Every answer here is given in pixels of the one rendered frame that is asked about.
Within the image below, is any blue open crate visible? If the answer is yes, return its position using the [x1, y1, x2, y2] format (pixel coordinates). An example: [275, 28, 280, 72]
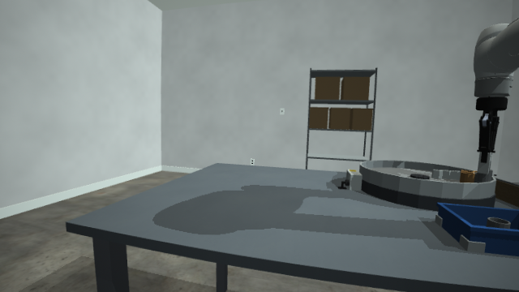
[435, 203, 519, 256]

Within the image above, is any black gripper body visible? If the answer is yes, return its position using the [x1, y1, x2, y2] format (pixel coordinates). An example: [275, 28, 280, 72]
[476, 97, 508, 127]

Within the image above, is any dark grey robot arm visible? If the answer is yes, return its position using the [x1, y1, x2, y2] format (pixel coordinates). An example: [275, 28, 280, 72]
[474, 18, 519, 98]

